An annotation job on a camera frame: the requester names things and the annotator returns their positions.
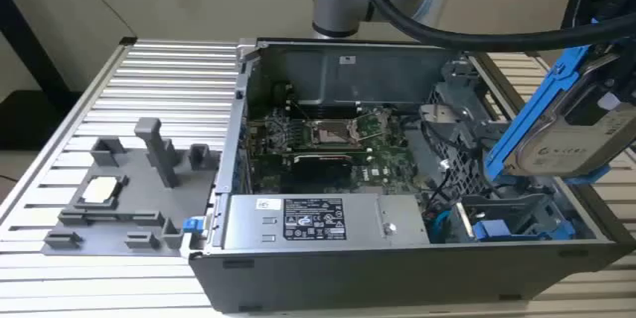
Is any green Dell motherboard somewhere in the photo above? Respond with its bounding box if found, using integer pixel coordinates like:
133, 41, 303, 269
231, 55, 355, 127
246, 104, 430, 197

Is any silver power supply unit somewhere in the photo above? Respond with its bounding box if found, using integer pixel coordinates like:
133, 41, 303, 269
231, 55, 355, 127
218, 194, 431, 250

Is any blue case latch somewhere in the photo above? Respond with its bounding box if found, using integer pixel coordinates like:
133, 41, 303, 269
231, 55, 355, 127
182, 216, 206, 235

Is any thick black hose cable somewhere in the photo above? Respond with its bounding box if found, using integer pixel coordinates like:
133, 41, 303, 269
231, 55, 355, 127
347, 0, 636, 54

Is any CPU socket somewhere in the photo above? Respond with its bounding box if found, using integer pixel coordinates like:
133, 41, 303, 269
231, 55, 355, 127
310, 119, 358, 147

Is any grey parts rack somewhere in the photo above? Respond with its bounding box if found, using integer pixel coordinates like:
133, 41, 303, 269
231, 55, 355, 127
42, 116, 223, 258

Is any silver metal bracket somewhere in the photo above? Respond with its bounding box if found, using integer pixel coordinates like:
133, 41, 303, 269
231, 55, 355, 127
421, 104, 474, 126

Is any silver CPU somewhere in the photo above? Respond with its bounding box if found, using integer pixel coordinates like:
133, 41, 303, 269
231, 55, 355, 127
82, 176, 123, 202

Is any hard disk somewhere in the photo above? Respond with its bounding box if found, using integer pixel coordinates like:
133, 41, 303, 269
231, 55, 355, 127
485, 16, 636, 188

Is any metal socket cover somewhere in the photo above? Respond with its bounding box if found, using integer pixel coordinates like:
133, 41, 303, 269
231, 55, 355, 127
351, 106, 395, 137

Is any black Nvidia graphics card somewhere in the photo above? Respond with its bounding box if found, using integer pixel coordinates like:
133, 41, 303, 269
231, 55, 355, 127
290, 151, 369, 185

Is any blue disk carrier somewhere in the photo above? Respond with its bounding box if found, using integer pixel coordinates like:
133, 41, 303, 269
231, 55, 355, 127
474, 220, 579, 243

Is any dark grey PC case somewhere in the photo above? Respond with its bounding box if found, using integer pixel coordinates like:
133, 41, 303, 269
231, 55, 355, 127
187, 36, 636, 314

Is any blue flat wire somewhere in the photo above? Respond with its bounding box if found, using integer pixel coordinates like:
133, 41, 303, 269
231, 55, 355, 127
426, 206, 455, 242

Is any perforated metal drive cage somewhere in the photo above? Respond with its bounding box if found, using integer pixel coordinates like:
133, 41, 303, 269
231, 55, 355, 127
402, 101, 518, 203

